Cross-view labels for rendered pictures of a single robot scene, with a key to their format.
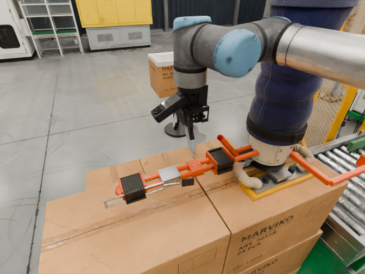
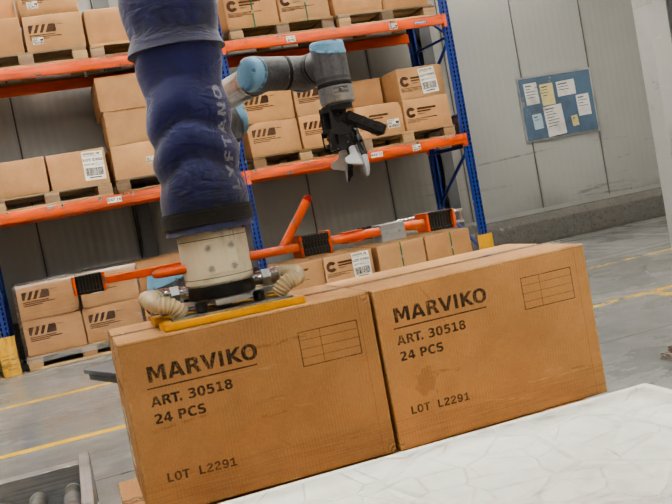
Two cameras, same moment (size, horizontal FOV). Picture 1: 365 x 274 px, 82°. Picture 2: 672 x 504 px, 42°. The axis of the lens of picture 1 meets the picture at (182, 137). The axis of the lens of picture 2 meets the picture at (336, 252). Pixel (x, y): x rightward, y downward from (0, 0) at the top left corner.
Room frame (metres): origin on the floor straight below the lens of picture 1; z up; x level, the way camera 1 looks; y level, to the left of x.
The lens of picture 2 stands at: (2.87, 0.13, 1.19)
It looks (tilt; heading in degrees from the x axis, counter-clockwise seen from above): 4 degrees down; 186
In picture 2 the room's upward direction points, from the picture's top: 11 degrees counter-clockwise
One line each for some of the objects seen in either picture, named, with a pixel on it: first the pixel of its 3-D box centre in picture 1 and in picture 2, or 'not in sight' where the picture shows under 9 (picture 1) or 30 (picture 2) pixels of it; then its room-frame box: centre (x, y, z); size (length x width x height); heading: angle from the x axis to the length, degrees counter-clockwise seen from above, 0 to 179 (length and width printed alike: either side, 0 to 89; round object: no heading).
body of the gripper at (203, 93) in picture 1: (191, 103); (340, 128); (0.58, -0.03, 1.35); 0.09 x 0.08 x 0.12; 114
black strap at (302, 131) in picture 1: (275, 123); (207, 217); (0.74, -0.38, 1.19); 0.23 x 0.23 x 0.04
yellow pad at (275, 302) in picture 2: not in sight; (231, 306); (0.83, -0.34, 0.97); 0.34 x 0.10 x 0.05; 113
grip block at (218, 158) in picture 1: (219, 160); (311, 244); (0.65, -0.15, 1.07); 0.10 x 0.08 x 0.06; 23
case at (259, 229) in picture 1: (255, 199); (246, 388); (0.71, -0.37, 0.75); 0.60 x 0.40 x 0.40; 113
